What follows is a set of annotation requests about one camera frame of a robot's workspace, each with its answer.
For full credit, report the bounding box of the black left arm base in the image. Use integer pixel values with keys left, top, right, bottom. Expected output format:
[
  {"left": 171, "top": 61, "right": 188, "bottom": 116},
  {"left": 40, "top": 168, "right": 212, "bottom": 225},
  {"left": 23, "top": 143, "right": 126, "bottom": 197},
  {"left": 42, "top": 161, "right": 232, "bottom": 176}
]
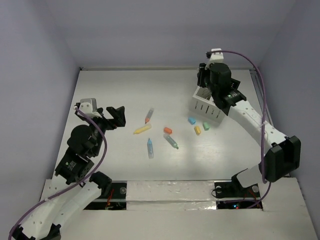
[{"left": 84, "top": 181, "right": 127, "bottom": 211}]

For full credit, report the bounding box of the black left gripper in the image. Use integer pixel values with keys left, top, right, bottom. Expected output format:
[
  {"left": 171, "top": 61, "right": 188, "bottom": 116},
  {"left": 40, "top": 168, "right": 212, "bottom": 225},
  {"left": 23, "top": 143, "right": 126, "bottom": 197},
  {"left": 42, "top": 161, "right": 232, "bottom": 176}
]
[{"left": 84, "top": 105, "right": 126, "bottom": 155}]

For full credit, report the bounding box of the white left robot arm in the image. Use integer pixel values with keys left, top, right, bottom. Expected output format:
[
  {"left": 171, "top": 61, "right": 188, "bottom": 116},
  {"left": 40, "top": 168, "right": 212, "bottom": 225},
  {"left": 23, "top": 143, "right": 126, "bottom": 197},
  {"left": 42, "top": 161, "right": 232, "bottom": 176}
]
[{"left": 8, "top": 99, "right": 126, "bottom": 240}]

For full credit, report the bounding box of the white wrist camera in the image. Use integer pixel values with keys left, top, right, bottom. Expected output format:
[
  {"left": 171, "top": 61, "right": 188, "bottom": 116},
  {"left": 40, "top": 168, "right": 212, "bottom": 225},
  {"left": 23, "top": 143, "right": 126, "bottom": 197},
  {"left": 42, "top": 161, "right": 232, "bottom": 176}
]
[
  {"left": 205, "top": 48, "right": 224, "bottom": 70},
  {"left": 73, "top": 98, "right": 101, "bottom": 118}
]

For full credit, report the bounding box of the white black desk organizer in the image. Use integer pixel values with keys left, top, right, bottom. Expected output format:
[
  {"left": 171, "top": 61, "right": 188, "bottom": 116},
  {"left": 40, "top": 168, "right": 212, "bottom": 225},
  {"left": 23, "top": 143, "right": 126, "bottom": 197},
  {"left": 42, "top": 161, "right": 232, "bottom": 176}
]
[{"left": 189, "top": 86, "right": 228, "bottom": 123}]

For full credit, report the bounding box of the green small eraser cap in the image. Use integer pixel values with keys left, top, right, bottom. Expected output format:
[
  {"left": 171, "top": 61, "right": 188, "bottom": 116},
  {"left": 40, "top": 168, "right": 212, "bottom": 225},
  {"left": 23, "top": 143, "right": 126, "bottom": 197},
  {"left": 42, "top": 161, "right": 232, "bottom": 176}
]
[{"left": 202, "top": 122, "right": 210, "bottom": 131}]

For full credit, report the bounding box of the blue small eraser cap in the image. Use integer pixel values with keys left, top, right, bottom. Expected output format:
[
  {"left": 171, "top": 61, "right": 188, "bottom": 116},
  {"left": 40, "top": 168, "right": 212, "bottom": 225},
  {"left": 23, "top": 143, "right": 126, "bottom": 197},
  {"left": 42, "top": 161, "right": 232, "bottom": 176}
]
[{"left": 188, "top": 117, "right": 196, "bottom": 125}]

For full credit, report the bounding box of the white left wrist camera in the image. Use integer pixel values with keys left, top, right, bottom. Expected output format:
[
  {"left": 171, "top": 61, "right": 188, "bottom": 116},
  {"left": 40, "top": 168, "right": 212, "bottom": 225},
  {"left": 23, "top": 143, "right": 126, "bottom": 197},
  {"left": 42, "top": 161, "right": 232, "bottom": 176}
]
[{"left": 73, "top": 98, "right": 101, "bottom": 118}]

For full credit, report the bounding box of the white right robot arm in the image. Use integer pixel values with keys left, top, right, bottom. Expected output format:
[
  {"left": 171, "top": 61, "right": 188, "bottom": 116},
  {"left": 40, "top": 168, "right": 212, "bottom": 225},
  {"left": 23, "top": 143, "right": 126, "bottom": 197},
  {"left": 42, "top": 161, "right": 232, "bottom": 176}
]
[{"left": 197, "top": 62, "right": 301, "bottom": 199}]

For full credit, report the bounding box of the yellow pencil-shaped highlighter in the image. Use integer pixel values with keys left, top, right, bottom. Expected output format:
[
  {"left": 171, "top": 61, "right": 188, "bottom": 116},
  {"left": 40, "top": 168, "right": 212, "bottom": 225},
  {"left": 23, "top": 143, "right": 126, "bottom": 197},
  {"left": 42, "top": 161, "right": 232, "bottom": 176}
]
[{"left": 133, "top": 123, "right": 152, "bottom": 135}]

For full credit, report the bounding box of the white front platform board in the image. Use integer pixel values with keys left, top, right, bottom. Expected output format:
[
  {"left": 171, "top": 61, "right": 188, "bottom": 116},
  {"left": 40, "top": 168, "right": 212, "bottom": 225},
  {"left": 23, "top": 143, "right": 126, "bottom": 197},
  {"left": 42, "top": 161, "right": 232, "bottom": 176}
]
[{"left": 29, "top": 176, "right": 315, "bottom": 240}]

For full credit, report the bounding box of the yellow small eraser cap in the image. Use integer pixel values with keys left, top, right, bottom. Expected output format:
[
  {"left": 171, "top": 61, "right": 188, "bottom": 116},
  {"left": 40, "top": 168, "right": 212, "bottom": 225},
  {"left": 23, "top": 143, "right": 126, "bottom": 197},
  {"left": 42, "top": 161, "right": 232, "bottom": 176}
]
[{"left": 194, "top": 126, "right": 201, "bottom": 136}]

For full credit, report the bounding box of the green pencil-shaped highlighter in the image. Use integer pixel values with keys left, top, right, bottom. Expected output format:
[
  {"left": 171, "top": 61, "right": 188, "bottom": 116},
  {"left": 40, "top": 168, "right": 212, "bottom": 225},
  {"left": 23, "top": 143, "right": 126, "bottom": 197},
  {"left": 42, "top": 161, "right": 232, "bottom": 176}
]
[{"left": 163, "top": 133, "right": 179, "bottom": 150}]

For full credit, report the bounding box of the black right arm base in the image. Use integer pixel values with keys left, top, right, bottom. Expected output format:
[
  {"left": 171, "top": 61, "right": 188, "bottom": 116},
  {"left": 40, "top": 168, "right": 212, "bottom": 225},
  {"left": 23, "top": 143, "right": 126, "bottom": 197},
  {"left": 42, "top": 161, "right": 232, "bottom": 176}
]
[{"left": 211, "top": 180, "right": 261, "bottom": 210}]

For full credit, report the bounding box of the blue pencil-shaped highlighter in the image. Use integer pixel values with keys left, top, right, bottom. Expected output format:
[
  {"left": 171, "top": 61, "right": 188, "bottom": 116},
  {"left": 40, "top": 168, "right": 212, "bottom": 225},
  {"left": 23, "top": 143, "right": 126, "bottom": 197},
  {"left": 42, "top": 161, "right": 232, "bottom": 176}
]
[{"left": 147, "top": 138, "right": 154, "bottom": 159}]

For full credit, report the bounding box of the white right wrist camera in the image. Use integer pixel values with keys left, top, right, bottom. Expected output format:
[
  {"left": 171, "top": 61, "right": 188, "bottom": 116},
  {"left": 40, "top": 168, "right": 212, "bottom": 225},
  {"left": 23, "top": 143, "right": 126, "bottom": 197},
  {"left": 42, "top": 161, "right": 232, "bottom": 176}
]
[{"left": 205, "top": 48, "right": 224, "bottom": 70}]

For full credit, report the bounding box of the orange small eraser cap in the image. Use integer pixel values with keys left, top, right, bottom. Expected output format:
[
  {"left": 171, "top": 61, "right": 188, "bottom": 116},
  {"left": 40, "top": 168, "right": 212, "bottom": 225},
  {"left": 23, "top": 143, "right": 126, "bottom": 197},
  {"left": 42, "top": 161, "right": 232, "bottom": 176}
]
[{"left": 163, "top": 127, "right": 173, "bottom": 135}]

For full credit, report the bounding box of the grey pencil-shaped pen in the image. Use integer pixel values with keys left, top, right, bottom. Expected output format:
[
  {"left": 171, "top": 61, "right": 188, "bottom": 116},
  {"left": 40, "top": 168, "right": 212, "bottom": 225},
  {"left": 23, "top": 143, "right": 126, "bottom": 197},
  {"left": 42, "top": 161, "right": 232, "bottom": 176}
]
[{"left": 144, "top": 107, "right": 154, "bottom": 124}]

